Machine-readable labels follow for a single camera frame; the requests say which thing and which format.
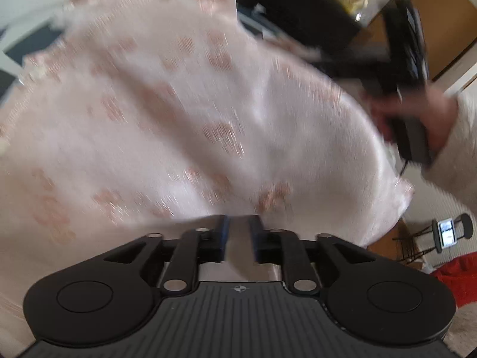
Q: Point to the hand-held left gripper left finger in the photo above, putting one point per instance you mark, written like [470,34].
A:
[223,233]

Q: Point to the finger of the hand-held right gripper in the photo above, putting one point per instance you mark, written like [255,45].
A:
[357,55]

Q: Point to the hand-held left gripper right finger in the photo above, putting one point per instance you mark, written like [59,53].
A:
[255,235]

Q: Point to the pink satin fur-trimmed coat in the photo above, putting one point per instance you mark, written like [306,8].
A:
[167,100]

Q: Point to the person's right hand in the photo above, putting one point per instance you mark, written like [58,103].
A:
[436,108]

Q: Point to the dark cloth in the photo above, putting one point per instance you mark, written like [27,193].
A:
[298,11]

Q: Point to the mounted smartphone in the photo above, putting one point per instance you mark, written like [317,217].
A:
[446,234]

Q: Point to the red cloth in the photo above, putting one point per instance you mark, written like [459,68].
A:
[458,279]

